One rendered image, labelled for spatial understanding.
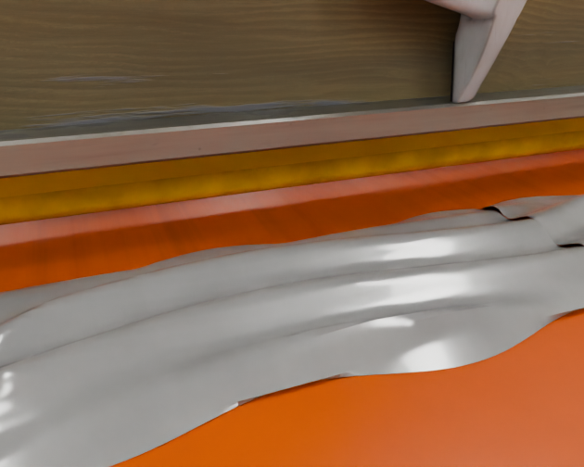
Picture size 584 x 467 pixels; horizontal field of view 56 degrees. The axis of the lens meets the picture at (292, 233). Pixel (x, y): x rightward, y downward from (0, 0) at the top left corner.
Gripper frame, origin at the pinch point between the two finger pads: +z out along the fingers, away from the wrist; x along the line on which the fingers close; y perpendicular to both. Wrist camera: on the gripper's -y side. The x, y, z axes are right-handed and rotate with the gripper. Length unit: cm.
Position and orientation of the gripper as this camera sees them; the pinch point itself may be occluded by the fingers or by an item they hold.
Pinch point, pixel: (439, 55)
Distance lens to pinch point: 23.8
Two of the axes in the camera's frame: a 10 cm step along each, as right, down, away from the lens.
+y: -9.3, 1.5, -3.4
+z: -0.2, 9.0, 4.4
